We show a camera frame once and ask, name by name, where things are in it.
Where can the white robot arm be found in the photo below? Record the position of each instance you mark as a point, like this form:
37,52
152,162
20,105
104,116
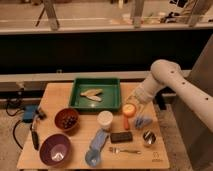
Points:
164,73

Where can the black handled tool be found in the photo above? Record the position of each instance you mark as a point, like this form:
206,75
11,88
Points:
34,134

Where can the small metal cup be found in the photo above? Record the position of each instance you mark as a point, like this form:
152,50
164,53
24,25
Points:
149,138

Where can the tan wooden piece in tray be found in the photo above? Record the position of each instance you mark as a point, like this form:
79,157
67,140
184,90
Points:
92,94

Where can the green plastic tray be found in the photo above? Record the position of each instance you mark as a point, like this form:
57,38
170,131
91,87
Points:
110,97

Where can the white plastic cup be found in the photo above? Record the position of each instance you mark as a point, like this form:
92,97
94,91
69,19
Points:
105,119

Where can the blue grey cloth toy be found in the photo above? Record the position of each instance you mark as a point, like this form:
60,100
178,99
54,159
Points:
142,121

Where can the brown bowl with dark berries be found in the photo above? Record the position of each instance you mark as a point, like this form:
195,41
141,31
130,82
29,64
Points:
66,119

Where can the silver fork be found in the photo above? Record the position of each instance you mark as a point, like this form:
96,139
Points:
117,150

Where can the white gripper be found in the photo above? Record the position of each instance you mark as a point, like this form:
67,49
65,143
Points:
137,101

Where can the blue measuring scoop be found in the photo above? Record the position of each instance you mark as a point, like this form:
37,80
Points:
93,155

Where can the purple bowl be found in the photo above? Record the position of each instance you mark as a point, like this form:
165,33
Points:
55,150

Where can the blue electrical box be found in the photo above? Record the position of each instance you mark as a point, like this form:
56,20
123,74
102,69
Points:
30,112

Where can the red yellow apple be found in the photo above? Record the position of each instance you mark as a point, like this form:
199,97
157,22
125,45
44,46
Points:
129,110

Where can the black sponge block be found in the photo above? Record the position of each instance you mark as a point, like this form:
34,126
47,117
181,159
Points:
121,137

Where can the orange carrot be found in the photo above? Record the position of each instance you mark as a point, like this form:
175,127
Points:
126,123

